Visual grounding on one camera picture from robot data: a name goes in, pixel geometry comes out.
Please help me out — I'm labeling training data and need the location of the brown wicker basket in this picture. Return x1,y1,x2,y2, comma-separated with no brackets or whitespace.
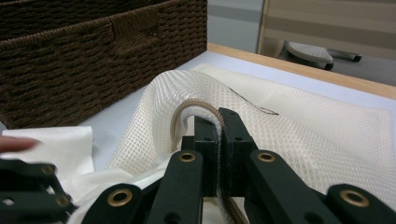
0,0,209,130

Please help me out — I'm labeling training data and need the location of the white cabinet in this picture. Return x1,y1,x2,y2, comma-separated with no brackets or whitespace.
206,0,265,54

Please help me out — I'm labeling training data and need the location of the white table mat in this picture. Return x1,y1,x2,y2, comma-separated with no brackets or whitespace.
0,50,396,172

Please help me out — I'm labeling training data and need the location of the office chair base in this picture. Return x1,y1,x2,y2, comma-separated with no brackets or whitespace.
278,40,363,72

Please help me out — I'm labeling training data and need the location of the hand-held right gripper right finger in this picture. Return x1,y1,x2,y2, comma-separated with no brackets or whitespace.
219,106,260,198

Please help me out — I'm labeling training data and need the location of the white garment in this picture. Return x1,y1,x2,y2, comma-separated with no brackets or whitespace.
0,125,169,224

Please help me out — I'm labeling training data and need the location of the cream mesh laundry bag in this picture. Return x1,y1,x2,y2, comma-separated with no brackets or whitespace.
106,63,396,224

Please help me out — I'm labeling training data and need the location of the wooden table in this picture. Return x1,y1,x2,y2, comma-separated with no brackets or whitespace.
206,42,396,101

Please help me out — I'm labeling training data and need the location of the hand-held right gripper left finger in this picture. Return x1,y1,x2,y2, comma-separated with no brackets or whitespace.
181,115,219,198

